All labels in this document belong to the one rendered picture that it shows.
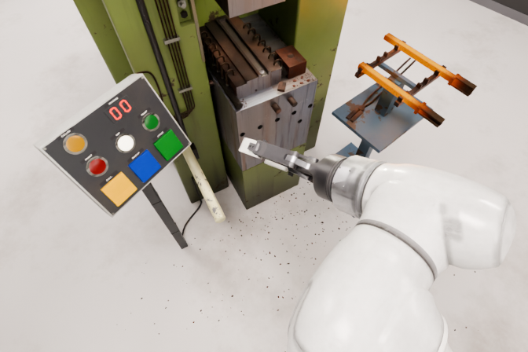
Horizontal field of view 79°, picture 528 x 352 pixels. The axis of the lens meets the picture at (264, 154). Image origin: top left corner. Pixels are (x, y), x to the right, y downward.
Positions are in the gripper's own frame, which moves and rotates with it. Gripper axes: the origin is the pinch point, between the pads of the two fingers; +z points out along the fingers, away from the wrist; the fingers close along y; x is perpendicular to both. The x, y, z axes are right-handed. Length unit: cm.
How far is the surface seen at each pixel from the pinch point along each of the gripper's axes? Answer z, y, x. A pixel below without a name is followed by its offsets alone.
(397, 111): 32, -98, -52
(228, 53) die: 69, -20, -37
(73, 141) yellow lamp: 47, 22, 15
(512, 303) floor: -21, -185, 12
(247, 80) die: 54, -25, -28
